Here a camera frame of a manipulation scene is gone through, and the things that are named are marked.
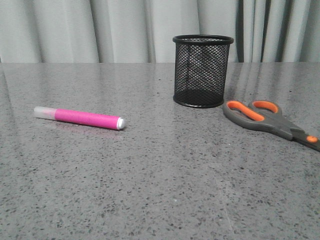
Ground pink highlighter pen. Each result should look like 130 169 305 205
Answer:
33 106 126 130

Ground grey orange scissors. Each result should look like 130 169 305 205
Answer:
222 100 320 151

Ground black mesh pen holder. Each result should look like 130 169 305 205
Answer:
172 34 234 108

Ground grey curtain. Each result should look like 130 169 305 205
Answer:
0 0 320 63

